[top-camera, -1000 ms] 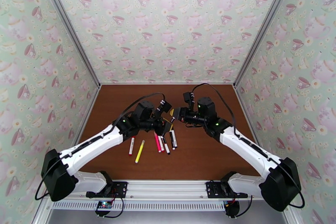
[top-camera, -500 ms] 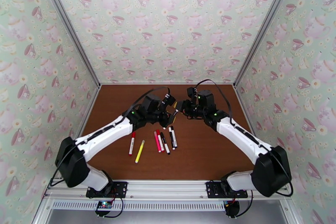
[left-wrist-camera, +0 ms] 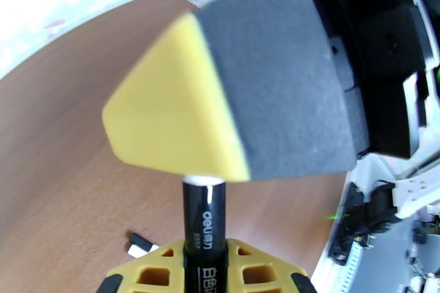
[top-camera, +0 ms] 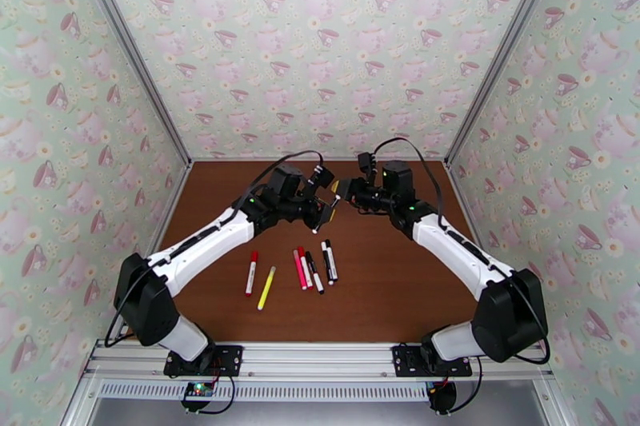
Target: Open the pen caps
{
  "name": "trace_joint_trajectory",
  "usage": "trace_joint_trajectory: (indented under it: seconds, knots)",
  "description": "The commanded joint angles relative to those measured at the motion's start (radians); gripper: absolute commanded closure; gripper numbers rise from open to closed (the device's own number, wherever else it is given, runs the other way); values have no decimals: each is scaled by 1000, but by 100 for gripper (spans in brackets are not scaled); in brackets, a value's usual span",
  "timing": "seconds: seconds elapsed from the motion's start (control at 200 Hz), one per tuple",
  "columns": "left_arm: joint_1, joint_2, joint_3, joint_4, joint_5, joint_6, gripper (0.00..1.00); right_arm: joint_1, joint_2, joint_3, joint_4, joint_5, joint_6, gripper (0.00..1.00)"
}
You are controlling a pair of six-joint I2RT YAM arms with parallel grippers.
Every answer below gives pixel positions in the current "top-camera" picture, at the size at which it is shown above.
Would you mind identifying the thick black white marker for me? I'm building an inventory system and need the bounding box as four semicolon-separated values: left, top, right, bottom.
320;238;339;286

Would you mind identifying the slim red white marker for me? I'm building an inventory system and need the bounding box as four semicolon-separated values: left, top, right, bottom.
297;245;314;290

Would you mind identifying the pink highlighter pen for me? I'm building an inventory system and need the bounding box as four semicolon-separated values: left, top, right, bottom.
293;249;307;291

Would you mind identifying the slim black white marker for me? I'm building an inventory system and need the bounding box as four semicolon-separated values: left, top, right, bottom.
305;251;325;296

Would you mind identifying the thick red white marker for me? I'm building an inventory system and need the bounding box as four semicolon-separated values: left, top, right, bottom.
244;251;260;297

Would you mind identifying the yellow highlighter pen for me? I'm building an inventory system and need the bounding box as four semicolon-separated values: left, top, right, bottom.
257;265;277;312

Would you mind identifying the grey metal shelf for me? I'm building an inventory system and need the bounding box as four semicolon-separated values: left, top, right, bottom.
90;399;551;426

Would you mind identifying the small controller board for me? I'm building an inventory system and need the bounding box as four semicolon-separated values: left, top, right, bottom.
425;379;458;415
181;380;221;415

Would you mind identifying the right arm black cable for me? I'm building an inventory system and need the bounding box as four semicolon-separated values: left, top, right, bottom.
372;137;552;366

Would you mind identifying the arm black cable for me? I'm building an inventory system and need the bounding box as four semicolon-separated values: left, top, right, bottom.
103;149;325;350
372;137;552;366

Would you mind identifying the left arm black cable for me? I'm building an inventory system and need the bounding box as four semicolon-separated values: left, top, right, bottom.
103;149;325;350

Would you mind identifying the aluminium side rail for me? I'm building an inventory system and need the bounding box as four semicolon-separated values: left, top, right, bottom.
147;161;194;261
443;161;489;261

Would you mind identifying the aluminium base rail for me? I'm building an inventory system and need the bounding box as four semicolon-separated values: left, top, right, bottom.
82;339;557;383

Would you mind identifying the perforated metal cable tray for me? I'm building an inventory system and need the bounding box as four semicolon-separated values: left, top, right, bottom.
97;381;434;402

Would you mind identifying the aluminium corner post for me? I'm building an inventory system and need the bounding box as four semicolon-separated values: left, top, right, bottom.
443;0;572;167
67;0;194;167

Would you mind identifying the black base cable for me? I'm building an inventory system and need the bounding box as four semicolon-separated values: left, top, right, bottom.
197;372;236;416
445;369;484;414

